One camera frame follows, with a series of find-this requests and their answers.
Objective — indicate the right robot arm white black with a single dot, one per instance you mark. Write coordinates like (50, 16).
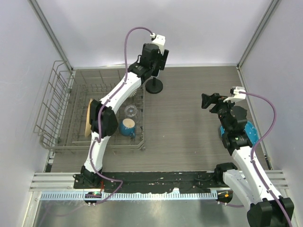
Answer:
(265, 205)

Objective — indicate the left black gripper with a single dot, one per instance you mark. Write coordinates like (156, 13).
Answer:
(163, 59)

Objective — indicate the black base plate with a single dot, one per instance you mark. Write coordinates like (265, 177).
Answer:
(151, 182)

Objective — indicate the black phone stand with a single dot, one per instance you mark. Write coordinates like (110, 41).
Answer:
(154, 86)

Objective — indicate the white slotted cable duct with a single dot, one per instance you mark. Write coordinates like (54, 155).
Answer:
(90, 196)

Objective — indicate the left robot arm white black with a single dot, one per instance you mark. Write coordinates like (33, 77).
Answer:
(102, 118)

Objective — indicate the blue polka dot plate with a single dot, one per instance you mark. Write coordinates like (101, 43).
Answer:
(250, 131)

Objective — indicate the white ribbed cup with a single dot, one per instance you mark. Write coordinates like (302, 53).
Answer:
(133, 93)

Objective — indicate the grey wire dish rack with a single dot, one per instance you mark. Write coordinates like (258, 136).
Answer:
(62, 114)

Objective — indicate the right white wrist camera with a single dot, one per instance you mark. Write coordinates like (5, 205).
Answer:
(237, 94)

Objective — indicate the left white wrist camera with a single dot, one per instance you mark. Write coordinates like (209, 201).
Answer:
(158, 40)

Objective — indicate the left beige plate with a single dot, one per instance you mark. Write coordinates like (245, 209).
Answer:
(88, 125)

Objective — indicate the clear glass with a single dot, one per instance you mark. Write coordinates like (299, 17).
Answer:
(132, 112)

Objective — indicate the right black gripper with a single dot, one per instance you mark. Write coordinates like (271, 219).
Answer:
(208, 100)

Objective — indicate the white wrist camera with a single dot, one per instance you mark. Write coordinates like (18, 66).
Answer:
(237, 94)
(158, 40)

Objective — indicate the blue mug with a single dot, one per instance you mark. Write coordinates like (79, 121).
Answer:
(127, 128)

